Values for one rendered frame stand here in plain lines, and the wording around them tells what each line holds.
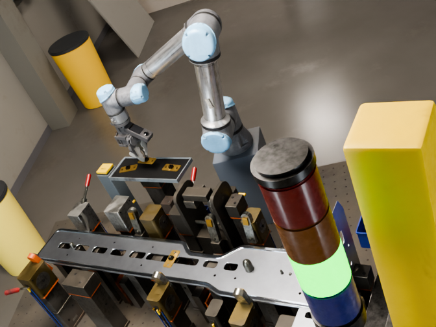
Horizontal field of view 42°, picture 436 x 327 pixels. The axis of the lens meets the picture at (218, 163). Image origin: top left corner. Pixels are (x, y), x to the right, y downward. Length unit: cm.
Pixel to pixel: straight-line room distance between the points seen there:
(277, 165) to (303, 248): 11
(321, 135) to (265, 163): 359
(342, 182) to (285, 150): 206
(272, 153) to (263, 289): 135
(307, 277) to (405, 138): 20
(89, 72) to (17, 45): 73
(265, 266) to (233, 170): 54
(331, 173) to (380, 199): 197
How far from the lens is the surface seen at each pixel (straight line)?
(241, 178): 241
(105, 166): 260
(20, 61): 569
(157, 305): 205
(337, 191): 263
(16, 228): 417
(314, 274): 70
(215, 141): 217
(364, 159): 73
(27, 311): 292
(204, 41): 195
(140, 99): 218
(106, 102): 223
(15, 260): 429
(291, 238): 66
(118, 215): 239
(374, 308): 177
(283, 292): 191
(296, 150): 61
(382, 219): 80
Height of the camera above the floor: 244
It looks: 35 degrees down
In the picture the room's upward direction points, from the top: 25 degrees counter-clockwise
